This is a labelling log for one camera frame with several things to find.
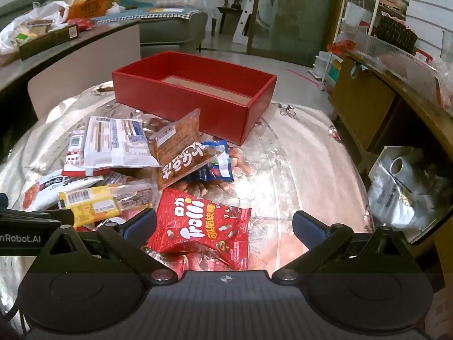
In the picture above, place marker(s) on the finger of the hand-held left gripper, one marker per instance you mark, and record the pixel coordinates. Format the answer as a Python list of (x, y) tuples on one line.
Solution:
[(3, 200), (35, 216)]

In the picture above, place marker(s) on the dark box with barcode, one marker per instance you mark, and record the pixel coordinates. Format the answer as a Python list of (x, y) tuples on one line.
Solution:
[(42, 42)]

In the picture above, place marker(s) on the white perforated board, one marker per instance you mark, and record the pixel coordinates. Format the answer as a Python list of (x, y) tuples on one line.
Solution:
[(247, 17)]

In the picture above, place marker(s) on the orange plastic basket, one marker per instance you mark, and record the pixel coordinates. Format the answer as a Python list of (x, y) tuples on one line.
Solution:
[(92, 7)]

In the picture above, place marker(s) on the wooden cabinet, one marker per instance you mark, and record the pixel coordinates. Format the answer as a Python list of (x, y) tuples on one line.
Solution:
[(364, 106)]

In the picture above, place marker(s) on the dark woven basket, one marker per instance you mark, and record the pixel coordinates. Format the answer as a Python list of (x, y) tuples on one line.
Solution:
[(396, 35)]

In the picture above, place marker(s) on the glass sliding door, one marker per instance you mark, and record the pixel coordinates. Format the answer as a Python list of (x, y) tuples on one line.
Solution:
[(297, 17)]

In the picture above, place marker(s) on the white stacked containers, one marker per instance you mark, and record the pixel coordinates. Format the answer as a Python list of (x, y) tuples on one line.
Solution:
[(322, 65)]

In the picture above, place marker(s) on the red cardboard box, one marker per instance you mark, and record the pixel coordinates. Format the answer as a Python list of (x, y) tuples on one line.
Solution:
[(159, 92)]

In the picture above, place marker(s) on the small white red-logo packet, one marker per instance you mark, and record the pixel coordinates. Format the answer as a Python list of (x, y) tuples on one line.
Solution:
[(72, 152)]

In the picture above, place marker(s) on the white wafer packet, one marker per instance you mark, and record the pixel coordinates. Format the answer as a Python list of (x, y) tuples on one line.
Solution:
[(113, 138)]

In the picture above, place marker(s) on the red foil packet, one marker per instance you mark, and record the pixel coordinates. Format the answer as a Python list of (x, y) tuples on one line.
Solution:
[(170, 265)]

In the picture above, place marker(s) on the red gummy packet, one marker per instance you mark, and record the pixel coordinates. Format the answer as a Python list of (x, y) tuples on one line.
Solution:
[(198, 226)]

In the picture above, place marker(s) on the orange transparent snack packet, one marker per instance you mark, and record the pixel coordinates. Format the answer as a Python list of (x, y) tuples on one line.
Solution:
[(177, 156)]

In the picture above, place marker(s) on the blue snack packet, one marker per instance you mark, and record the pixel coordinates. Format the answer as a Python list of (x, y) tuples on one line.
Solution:
[(219, 166)]

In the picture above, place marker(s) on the white packet black characters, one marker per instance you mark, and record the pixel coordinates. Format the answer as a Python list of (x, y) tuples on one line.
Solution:
[(53, 186)]

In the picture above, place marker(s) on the red paper decoration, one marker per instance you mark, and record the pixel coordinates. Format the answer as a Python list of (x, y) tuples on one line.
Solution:
[(341, 47)]

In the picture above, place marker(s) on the grey coffee table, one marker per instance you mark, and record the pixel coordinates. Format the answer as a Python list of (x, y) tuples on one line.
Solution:
[(88, 53)]

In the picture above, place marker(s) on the yellow snack packet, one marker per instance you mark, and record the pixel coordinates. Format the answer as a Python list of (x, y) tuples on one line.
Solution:
[(88, 202)]

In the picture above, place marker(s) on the teal sofa cover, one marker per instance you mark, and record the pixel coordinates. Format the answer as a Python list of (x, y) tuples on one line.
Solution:
[(152, 12)]

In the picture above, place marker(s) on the red crinkled packet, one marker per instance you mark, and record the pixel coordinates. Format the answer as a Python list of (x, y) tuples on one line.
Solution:
[(81, 24)]

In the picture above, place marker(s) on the teal storage bin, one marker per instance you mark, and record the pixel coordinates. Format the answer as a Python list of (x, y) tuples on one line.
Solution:
[(334, 72)]

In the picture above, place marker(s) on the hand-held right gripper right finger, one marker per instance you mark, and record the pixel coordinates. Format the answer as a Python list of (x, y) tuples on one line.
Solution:
[(309, 230)]

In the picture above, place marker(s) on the clear plastic tray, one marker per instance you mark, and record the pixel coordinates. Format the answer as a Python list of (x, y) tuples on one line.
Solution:
[(396, 63)]

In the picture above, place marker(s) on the clear film roll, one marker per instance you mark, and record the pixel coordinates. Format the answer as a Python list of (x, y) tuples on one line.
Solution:
[(405, 164)]

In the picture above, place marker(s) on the grey printed plastic bag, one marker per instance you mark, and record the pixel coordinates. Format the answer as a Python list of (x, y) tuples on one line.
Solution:
[(396, 202)]

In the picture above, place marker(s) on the clear plastic bag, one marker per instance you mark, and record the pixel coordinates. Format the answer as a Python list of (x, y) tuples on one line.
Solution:
[(208, 9)]

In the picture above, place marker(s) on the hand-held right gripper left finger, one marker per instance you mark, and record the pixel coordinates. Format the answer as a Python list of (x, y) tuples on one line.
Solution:
[(139, 225)]

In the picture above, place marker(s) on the grey sofa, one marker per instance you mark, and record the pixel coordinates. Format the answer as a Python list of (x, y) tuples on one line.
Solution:
[(170, 28)]

